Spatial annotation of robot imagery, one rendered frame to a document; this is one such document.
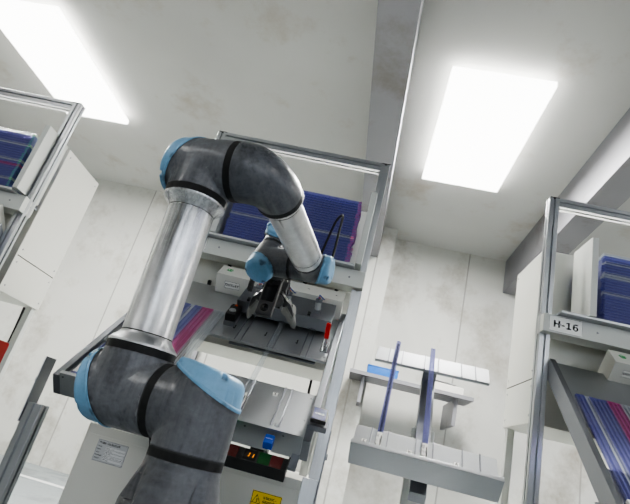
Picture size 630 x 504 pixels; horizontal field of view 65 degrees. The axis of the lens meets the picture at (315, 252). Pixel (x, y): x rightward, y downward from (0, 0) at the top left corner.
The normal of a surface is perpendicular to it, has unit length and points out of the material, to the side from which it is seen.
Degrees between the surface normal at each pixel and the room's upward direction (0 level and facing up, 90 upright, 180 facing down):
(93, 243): 90
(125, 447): 90
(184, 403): 90
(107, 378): 92
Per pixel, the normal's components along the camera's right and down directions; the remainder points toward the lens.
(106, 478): -0.02, -0.39
